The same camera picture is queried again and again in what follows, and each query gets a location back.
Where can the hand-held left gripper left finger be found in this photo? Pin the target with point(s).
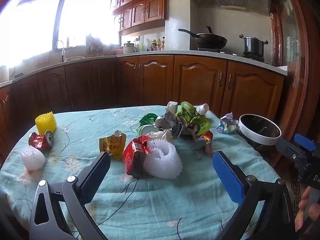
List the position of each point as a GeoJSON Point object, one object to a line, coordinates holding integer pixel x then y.
{"type": "Point", "coordinates": [99, 166]}

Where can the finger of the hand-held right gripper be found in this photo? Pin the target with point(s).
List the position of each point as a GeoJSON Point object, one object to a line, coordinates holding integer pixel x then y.
{"type": "Point", "coordinates": [303, 142]}
{"type": "Point", "coordinates": [287, 147]}

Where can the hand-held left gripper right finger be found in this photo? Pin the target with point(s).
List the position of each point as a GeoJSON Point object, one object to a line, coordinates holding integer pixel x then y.
{"type": "Point", "coordinates": [228, 176]}

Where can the white rimmed trash bin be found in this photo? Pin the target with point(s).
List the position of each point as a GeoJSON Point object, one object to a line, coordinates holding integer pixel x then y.
{"type": "Point", "coordinates": [252, 136]}

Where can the green and silver can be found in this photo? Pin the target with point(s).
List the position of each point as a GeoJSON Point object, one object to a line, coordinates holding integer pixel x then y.
{"type": "Point", "coordinates": [147, 129]}

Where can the person's right hand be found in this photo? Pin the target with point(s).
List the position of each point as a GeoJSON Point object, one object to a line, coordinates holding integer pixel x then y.
{"type": "Point", "coordinates": [302, 210]}

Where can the yellow snack wrapper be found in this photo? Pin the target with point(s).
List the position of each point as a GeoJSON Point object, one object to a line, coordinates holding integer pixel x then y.
{"type": "Point", "coordinates": [113, 143]}

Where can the red snack wrapper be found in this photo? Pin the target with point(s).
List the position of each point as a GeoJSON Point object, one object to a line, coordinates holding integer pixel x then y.
{"type": "Point", "coordinates": [133, 152]}

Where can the orange red wrapper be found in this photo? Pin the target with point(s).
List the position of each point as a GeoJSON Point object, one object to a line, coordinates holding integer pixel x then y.
{"type": "Point", "coordinates": [207, 140]}

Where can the crumpled iridescent wrapper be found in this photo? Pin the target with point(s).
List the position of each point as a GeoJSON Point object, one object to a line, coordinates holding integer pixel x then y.
{"type": "Point", "coordinates": [226, 126]}

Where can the open white foam fruit net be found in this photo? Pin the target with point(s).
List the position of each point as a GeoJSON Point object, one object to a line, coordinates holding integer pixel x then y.
{"type": "Point", "coordinates": [162, 161]}

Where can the light blue floral tablecloth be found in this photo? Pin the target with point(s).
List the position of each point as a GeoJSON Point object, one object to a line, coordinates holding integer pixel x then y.
{"type": "Point", "coordinates": [150, 205]}

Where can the crushed red can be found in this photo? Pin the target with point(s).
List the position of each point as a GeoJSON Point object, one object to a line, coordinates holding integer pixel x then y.
{"type": "Point", "coordinates": [40, 141]}

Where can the green drink pouch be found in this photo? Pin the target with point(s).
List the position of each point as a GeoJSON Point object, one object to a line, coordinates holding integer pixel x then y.
{"type": "Point", "coordinates": [193, 120]}

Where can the balled white foam fruit net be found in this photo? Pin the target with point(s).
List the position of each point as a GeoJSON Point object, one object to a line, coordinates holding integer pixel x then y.
{"type": "Point", "coordinates": [32, 156]}

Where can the yellow foam fruit net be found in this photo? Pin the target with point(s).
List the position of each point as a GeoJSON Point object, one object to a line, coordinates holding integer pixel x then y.
{"type": "Point", "coordinates": [46, 122]}

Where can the crumpled beige wrapper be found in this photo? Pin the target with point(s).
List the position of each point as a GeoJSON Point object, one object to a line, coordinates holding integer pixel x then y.
{"type": "Point", "coordinates": [162, 135]}

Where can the translucent plastic scrap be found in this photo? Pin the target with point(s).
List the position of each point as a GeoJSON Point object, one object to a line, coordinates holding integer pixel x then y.
{"type": "Point", "coordinates": [30, 176]}

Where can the crumpled silver pouch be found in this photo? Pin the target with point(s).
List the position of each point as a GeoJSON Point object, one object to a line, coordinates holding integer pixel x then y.
{"type": "Point", "coordinates": [166, 122]}

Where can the black gas stove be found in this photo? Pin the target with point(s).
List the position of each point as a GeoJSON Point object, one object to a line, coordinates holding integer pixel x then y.
{"type": "Point", "coordinates": [253, 58]}

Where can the wooden base cabinets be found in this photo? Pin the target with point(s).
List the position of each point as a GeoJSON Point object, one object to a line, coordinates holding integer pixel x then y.
{"type": "Point", "coordinates": [200, 80]}

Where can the wooden framed glass door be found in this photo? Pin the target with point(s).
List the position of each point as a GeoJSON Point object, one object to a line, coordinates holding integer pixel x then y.
{"type": "Point", "coordinates": [290, 42]}

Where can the dark steel pot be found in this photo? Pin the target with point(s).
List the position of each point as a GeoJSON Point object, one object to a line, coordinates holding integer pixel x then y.
{"type": "Point", "coordinates": [252, 46]}

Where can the chrome faucet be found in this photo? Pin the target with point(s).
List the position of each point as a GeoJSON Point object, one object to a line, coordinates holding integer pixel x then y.
{"type": "Point", "coordinates": [63, 53]}

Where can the utensil rack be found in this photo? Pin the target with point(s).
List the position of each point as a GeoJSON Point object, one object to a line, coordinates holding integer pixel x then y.
{"type": "Point", "coordinates": [94, 46]}

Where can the white electric cooker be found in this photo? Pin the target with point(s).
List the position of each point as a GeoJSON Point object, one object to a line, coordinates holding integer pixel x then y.
{"type": "Point", "coordinates": [129, 48]}

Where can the green bottle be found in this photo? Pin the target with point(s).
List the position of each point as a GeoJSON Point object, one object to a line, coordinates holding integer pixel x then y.
{"type": "Point", "coordinates": [142, 46]}

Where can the speckled kitchen countertop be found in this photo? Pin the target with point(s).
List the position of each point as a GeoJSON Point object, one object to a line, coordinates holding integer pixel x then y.
{"type": "Point", "coordinates": [160, 53]}

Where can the black wok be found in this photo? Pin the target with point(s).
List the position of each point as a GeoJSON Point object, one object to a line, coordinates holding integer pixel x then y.
{"type": "Point", "coordinates": [212, 41]}

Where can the condiment bottle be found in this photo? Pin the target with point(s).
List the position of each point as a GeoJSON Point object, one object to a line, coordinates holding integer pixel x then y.
{"type": "Point", "coordinates": [163, 43]}
{"type": "Point", "coordinates": [158, 44]}
{"type": "Point", "coordinates": [153, 45]}

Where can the kitchen window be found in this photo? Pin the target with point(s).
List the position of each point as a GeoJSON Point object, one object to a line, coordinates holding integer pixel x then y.
{"type": "Point", "coordinates": [37, 25]}

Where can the wooden wall cabinets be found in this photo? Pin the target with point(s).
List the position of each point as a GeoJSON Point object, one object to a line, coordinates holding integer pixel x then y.
{"type": "Point", "coordinates": [140, 12]}

